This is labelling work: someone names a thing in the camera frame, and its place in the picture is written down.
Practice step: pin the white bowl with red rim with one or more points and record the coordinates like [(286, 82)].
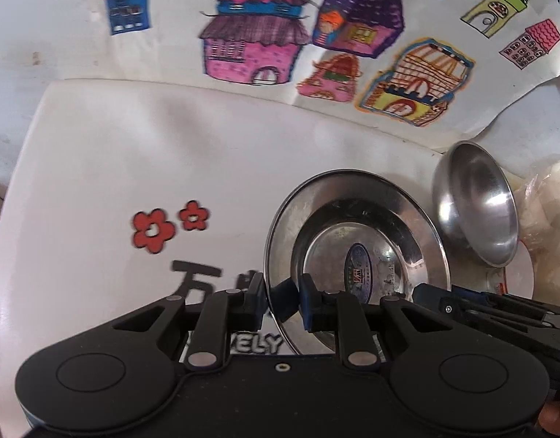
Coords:
[(519, 273)]

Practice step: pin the cloth with colourful house drawings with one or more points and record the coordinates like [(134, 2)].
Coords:
[(398, 32)]

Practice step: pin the stainless steel plate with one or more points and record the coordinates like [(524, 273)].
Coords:
[(375, 219)]

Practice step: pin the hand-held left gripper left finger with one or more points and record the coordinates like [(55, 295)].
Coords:
[(258, 294)]

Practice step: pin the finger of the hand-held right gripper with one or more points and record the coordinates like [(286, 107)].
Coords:
[(469, 294), (430, 299)]

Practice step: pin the plastic bag of white buns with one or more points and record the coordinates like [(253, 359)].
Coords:
[(554, 219)]

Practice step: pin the stainless steel bowl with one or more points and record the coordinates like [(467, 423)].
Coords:
[(476, 200)]

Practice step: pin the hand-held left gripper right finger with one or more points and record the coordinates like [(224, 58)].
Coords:
[(307, 303)]

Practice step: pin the white printed tablecloth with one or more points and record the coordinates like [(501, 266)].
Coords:
[(101, 146)]

